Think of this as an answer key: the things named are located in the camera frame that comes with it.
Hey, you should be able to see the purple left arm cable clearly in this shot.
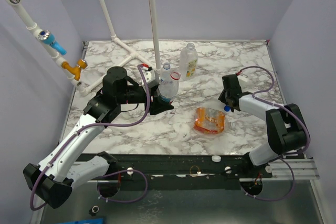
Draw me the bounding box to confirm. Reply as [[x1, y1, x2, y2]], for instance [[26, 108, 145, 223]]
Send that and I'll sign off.
[[29, 63, 154, 211]]

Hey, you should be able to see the crushed bottle orange label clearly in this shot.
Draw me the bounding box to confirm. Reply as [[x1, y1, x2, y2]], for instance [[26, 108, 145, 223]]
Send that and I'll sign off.
[[193, 107, 225, 135]]

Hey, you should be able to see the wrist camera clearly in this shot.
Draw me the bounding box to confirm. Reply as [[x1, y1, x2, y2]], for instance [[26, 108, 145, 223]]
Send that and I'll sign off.
[[237, 73, 250, 86], [142, 67, 160, 89]]

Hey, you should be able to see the blue object at edge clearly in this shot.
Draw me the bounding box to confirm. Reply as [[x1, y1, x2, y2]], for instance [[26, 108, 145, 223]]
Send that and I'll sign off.
[[57, 217, 106, 224]]

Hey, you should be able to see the small bottle red label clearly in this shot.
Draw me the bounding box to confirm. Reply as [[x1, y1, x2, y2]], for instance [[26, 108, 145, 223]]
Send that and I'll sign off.
[[158, 70, 181, 104]]

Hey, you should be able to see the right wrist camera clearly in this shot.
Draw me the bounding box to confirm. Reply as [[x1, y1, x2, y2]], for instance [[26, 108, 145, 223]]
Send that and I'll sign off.
[[237, 73, 250, 86]]

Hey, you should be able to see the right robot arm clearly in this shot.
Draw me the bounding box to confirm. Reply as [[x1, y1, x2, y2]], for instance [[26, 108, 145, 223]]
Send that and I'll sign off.
[[218, 74, 310, 178]]

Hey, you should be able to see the white cap beside crushed bottle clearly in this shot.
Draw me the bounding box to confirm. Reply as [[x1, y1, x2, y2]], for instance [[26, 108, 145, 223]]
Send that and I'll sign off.
[[225, 122, 235, 129]]

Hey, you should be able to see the white PVC pipe frame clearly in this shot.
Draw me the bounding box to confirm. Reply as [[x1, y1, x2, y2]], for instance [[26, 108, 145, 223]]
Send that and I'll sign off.
[[5, 0, 161, 96]]

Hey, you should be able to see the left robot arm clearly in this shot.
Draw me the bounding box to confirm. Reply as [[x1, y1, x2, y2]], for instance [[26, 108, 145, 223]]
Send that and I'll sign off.
[[23, 64, 174, 211]]

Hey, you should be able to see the yellow plastic faucet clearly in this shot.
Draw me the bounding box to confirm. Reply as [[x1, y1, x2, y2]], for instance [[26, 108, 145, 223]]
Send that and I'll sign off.
[[61, 59, 88, 81]]

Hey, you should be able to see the clear bottle yellow label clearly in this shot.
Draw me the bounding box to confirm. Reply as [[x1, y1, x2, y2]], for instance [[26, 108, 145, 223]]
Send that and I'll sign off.
[[179, 42, 198, 81]]

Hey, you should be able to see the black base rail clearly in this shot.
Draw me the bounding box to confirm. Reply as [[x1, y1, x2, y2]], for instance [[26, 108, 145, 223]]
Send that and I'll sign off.
[[78, 150, 274, 192]]

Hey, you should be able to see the white cap on table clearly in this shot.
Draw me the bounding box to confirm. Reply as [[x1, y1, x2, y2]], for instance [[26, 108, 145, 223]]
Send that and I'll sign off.
[[211, 155, 221, 163]]

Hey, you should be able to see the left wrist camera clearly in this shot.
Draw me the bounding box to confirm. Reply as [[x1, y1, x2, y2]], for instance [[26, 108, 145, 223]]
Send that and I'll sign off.
[[142, 67, 160, 89]]

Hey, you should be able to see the clear bottle blue label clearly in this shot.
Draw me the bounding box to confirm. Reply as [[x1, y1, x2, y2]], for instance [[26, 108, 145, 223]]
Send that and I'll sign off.
[[160, 62, 171, 82]]

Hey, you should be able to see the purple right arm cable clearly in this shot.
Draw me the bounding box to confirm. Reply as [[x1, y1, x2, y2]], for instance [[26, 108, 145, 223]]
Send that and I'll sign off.
[[236, 66, 311, 201]]

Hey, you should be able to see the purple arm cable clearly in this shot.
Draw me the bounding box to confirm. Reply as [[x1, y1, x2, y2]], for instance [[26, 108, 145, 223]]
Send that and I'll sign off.
[[236, 66, 311, 201], [29, 63, 154, 211]]

